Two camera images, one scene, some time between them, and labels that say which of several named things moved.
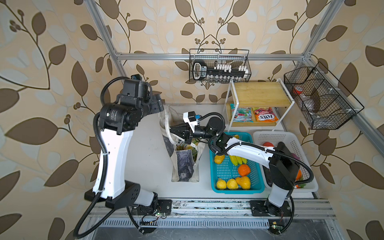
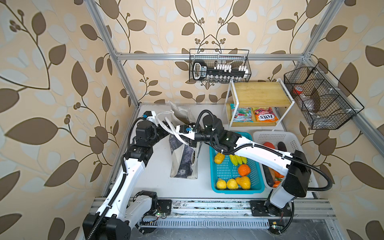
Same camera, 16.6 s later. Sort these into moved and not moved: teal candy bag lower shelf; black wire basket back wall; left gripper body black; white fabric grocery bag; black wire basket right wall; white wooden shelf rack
Moved: white fabric grocery bag; left gripper body black
Not moved: black wire basket back wall; white wooden shelf rack; black wire basket right wall; teal candy bag lower shelf
